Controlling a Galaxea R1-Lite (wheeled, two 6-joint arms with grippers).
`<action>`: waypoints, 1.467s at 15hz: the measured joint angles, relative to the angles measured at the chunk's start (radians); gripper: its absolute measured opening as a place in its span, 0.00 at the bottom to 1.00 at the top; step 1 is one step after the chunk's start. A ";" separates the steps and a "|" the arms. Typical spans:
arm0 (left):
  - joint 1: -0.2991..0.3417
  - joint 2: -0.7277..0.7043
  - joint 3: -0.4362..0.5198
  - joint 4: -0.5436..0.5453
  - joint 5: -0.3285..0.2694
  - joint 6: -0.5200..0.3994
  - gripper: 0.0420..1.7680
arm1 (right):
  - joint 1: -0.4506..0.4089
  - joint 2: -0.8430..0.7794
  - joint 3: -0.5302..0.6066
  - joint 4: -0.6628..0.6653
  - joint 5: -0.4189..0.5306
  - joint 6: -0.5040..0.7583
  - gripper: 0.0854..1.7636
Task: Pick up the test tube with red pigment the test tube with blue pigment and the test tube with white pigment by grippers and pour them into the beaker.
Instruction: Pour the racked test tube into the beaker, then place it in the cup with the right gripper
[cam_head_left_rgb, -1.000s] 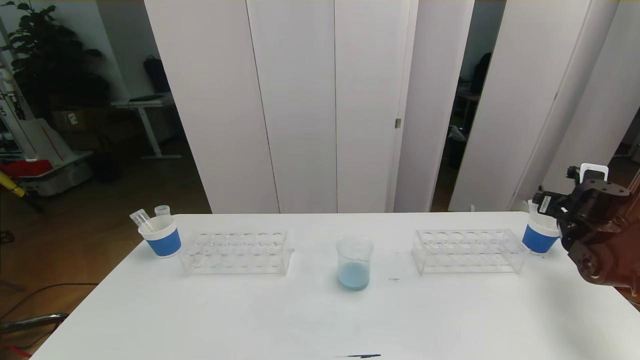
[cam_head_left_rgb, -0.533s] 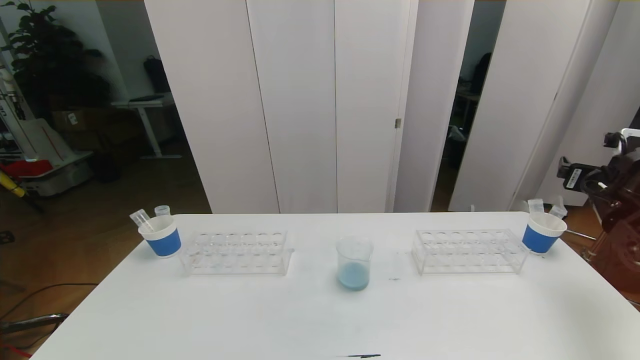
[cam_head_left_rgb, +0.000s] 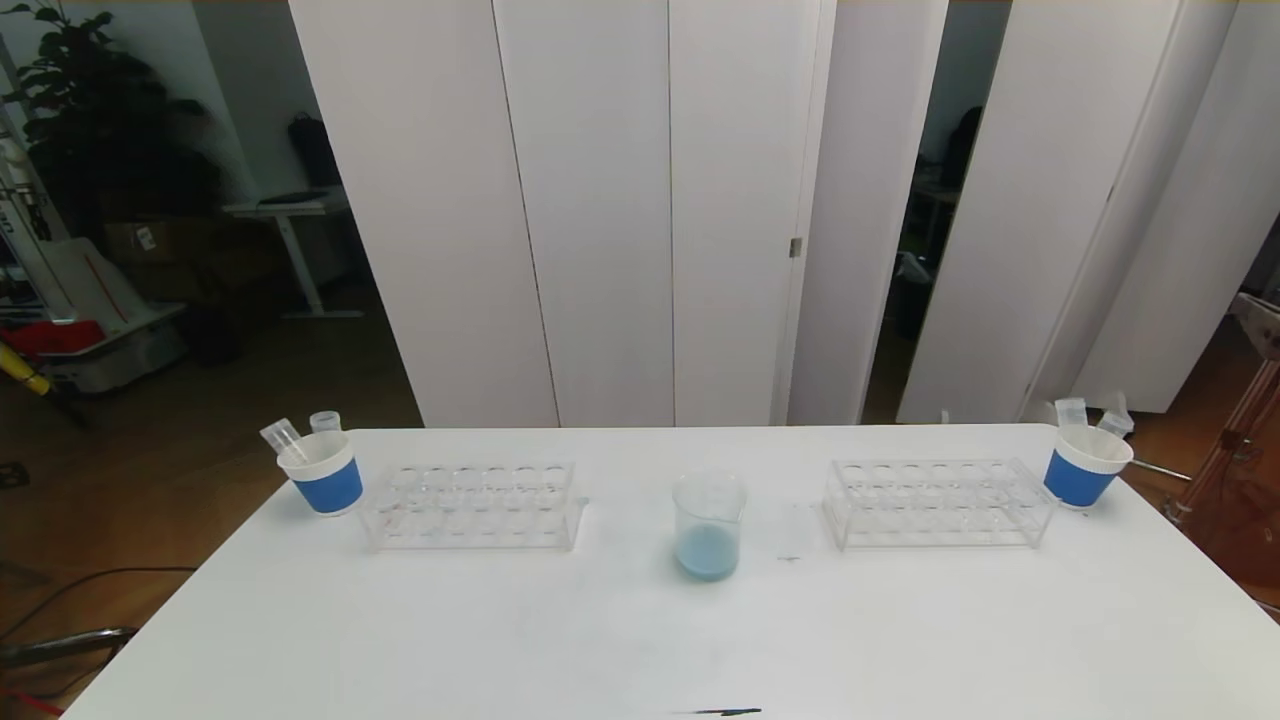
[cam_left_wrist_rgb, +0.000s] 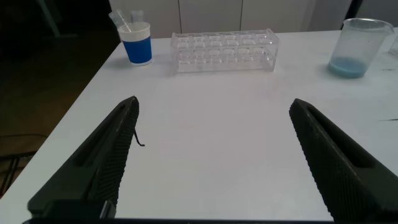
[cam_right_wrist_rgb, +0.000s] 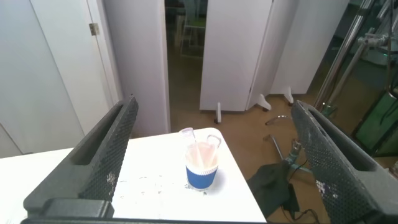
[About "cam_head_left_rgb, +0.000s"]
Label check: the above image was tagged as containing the clear glass beaker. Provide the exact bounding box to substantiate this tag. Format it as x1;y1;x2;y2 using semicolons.
672;470;748;583

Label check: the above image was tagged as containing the clear acrylic test tube rack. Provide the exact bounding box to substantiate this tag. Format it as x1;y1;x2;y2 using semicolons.
360;460;589;553
822;458;1058;549

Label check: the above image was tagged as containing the blue white paper cup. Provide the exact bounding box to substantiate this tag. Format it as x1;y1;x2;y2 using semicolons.
277;430;366;517
1042;423;1134;509

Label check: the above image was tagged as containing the white standing desk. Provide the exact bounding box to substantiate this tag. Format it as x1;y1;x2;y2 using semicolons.
222;190;366;321

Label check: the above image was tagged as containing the black backpack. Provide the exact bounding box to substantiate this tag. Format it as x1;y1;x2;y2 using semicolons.
288;113;343;191

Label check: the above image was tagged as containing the white partition foot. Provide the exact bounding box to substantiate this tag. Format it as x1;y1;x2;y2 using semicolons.
1020;393;1136;436

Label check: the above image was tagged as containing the brown cardboard box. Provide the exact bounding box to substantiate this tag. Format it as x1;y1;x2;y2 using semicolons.
105;220;201;301

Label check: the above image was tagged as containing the white grey machine base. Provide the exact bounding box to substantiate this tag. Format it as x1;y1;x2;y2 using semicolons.
0;100;191;396

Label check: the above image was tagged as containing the dark green potted plant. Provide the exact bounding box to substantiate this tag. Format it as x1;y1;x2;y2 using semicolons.
0;0;226;241

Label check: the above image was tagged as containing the yellow black tool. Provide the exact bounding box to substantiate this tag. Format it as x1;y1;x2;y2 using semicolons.
0;343;91;426

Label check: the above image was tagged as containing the metal chair leg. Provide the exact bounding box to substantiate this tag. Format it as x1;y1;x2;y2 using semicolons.
0;627;141;671

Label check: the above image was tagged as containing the red floor tape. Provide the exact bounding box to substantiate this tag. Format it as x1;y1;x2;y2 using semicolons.
0;685;66;716

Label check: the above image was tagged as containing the black floor cable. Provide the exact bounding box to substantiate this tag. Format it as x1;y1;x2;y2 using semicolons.
0;567;201;641

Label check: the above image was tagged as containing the brown frame stand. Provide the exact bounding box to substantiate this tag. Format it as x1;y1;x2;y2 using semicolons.
1165;350;1280;611

